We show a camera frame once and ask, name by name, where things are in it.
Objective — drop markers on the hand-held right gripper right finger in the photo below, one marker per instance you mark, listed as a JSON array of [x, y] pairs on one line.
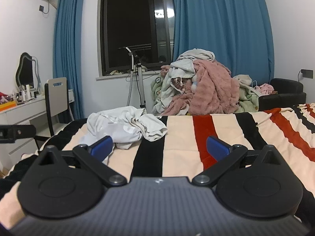
[[216, 148]]

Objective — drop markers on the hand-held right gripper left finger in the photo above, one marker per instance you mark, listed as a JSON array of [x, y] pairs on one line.
[[102, 148]]

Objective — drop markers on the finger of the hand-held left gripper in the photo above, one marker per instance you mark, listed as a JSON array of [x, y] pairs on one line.
[[22, 130]]

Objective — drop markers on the white t-shirt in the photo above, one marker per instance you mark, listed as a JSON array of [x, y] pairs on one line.
[[120, 125]]

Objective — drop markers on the pile of clothes and blankets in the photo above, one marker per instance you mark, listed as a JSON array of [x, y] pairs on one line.
[[211, 88]]

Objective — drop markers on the white dressing desk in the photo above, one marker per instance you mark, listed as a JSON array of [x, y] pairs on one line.
[[22, 113]]

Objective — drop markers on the orange box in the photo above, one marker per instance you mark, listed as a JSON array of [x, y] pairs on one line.
[[7, 106]]

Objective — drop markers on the group of cosmetics bottles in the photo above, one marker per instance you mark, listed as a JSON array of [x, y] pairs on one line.
[[24, 94]]

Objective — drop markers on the striped fleece blanket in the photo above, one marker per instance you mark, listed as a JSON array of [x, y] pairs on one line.
[[177, 137]]

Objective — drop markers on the white chair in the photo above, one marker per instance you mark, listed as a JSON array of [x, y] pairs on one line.
[[57, 95]]

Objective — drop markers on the wavy mirror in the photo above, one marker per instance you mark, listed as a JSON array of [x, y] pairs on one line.
[[25, 71]]

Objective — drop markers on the garment steamer stand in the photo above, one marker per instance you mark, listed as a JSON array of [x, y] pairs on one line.
[[139, 83]]

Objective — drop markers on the cloth on windowsill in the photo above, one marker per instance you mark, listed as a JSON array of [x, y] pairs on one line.
[[117, 72]]

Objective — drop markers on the pink cloth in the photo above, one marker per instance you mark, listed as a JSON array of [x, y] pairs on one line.
[[265, 89]]

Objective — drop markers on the blue curtain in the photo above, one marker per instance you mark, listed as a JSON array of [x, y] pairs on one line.
[[67, 54], [221, 24]]

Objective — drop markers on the black armchair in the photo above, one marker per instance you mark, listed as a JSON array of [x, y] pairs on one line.
[[285, 91]]

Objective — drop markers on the grey garment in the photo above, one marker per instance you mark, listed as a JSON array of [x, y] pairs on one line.
[[187, 59]]

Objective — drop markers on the dark window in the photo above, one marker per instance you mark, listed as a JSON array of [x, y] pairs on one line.
[[130, 24]]

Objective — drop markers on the wall socket with charger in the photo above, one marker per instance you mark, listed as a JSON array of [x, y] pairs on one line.
[[307, 73]]

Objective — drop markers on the black wall socket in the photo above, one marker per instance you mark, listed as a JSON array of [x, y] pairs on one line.
[[42, 8]]

